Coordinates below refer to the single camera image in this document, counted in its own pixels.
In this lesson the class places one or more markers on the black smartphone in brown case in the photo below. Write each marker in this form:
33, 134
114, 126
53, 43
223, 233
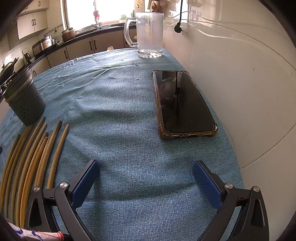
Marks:
182, 104

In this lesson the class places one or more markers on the bunch of bamboo chopsticks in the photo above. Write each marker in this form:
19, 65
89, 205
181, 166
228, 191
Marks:
27, 162

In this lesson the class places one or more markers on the black wok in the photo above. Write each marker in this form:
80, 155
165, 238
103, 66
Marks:
8, 68

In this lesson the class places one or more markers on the kitchen window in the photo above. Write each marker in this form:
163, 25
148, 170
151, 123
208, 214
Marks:
111, 11

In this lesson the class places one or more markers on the yellow plastic bag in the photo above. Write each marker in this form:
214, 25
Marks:
110, 48

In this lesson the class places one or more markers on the black kitchen countertop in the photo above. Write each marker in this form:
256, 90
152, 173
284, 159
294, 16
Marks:
57, 45

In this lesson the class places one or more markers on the beige upper kitchen cabinets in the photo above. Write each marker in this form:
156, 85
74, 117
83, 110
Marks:
32, 23

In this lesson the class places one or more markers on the brown clay pot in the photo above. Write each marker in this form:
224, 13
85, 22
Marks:
68, 35

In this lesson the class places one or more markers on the blue tablecloth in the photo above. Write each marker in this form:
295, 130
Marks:
120, 139

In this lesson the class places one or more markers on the beige lower kitchen cabinets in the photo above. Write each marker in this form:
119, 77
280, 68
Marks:
104, 42

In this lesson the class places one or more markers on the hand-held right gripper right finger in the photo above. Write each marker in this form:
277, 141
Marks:
205, 183

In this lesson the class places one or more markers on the stainless steel kitchen appliance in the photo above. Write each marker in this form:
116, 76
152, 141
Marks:
44, 45

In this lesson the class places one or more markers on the kitchen faucet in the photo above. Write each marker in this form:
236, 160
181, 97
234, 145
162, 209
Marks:
97, 22

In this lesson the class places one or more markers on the dark kettle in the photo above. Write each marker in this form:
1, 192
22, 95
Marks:
27, 59

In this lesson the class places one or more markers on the patterned white cloth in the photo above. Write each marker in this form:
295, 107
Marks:
34, 234

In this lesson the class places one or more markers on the gas stove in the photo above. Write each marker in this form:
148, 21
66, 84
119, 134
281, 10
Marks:
5, 83

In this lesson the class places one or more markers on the dark green perforated chopstick holder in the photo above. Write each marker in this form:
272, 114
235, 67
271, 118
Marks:
25, 102

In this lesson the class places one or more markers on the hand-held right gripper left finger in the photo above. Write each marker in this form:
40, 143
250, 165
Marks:
85, 183

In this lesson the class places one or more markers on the clear glass mug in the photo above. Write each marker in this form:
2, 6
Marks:
150, 34

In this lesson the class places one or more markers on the beige kitchen cabinets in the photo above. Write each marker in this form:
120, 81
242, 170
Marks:
32, 23
104, 42

